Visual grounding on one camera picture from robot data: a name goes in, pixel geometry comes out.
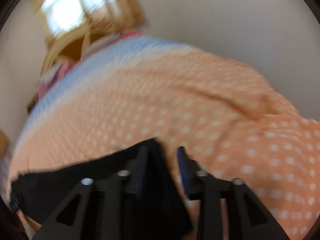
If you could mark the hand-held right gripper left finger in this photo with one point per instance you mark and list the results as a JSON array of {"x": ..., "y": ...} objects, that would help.
[{"x": 139, "y": 177}]

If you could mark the red patterned pillow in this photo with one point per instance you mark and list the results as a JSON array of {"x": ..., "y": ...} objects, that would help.
[{"x": 107, "y": 42}]

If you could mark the grey patterned pillow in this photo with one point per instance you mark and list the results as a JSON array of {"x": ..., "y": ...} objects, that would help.
[{"x": 48, "y": 73}]

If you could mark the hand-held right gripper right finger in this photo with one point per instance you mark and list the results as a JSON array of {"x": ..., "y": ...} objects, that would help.
[{"x": 185, "y": 177}]

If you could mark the pink striped pillow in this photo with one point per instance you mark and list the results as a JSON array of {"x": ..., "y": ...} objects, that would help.
[{"x": 63, "y": 73}]

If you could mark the orange and blue dotted bedspread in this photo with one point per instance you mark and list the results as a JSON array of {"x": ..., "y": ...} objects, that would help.
[{"x": 200, "y": 92}]

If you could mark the beige and brown wooden headboard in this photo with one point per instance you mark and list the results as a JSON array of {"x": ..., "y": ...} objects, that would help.
[{"x": 71, "y": 48}]

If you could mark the black pants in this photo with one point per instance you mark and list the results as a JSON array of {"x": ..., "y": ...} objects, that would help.
[{"x": 50, "y": 187}]

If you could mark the beige curtain with brown hem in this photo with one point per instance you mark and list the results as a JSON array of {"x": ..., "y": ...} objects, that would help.
[{"x": 135, "y": 10}]

